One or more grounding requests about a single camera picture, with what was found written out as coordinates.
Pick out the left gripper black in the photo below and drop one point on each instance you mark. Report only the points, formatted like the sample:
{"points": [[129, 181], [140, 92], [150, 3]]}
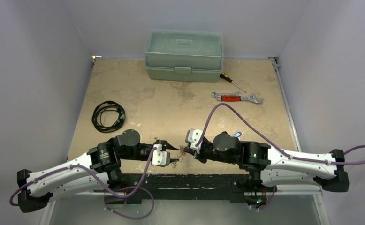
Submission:
{"points": [[166, 146]]}

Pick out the silver metal key holder plate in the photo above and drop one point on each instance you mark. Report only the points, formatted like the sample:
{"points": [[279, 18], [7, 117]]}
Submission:
{"points": [[177, 156]]}

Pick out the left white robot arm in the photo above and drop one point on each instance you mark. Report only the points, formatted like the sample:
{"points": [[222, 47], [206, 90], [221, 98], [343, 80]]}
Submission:
{"points": [[100, 167]]}

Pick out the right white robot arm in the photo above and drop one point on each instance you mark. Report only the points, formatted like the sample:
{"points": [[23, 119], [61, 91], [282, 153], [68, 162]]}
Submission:
{"points": [[270, 167]]}

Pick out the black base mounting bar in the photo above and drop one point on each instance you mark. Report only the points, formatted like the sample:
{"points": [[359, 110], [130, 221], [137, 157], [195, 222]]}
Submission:
{"points": [[235, 188]]}

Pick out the silver open-end wrench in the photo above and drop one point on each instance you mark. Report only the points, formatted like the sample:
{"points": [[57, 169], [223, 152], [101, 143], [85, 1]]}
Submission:
{"points": [[226, 93]]}

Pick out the black yellow screwdriver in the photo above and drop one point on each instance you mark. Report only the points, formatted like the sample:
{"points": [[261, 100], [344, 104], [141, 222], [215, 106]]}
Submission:
{"points": [[225, 77]]}

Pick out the green plastic toolbox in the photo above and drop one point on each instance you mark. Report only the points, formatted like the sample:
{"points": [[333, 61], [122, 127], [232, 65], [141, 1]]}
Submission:
{"points": [[182, 55]]}

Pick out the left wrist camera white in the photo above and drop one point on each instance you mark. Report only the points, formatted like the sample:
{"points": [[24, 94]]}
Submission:
{"points": [[160, 157]]}

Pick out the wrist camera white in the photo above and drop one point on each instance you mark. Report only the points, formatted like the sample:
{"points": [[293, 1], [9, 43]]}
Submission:
{"points": [[160, 157], [192, 139]]}

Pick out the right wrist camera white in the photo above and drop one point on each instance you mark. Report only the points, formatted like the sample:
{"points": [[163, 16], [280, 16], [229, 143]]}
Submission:
{"points": [[192, 139]]}

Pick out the red handled adjustable wrench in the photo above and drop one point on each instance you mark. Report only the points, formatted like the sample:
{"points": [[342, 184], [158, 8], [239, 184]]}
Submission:
{"points": [[235, 98]]}

